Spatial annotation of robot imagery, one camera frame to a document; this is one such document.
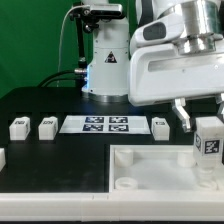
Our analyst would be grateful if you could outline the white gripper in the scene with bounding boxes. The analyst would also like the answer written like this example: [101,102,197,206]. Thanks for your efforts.
[129,43,224,133]

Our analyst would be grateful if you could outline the white square tabletop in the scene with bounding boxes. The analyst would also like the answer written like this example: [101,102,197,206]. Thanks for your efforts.
[109,145,224,192]

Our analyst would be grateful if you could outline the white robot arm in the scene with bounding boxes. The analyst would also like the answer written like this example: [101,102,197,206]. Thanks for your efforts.
[82,0,224,132]

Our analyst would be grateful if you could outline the white sheet with AprilTags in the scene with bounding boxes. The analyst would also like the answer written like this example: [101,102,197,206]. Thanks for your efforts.
[60,115,150,134]

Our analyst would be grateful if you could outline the black cables at base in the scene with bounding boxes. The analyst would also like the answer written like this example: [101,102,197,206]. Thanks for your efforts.
[37,68,88,88]

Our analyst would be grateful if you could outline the black camera on mount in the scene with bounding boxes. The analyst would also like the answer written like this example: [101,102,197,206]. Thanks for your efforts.
[69,3,124,33]

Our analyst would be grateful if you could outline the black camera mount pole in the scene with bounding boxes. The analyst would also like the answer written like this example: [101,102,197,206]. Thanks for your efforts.
[76,18,87,68]

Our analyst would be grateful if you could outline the white camera cable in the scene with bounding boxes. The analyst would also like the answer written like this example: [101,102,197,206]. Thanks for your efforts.
[57,4,84,88]

